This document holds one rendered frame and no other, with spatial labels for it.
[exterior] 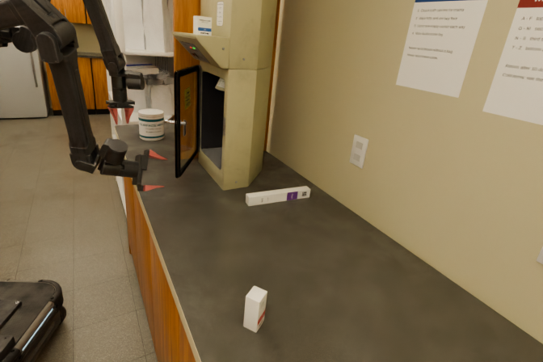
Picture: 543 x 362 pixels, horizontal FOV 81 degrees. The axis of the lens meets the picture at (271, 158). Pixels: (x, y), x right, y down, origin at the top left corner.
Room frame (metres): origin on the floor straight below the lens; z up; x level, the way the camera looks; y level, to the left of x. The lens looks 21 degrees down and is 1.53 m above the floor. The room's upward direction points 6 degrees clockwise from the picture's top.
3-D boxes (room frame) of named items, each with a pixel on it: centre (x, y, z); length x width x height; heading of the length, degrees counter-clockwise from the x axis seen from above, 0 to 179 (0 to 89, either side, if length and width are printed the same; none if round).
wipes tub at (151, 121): (1.69, 0.68, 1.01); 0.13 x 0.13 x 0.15
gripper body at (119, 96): (1.34, 0.67, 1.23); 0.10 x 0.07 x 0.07; 134
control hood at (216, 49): (1.24, 0.31, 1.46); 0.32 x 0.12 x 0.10; 32
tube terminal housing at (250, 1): (1.33, 0.16, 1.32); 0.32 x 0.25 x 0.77; 32
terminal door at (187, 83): (1.24, 0.35, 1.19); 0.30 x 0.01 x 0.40; 0
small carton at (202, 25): (1.20, 0.29, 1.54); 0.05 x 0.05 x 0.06; 32
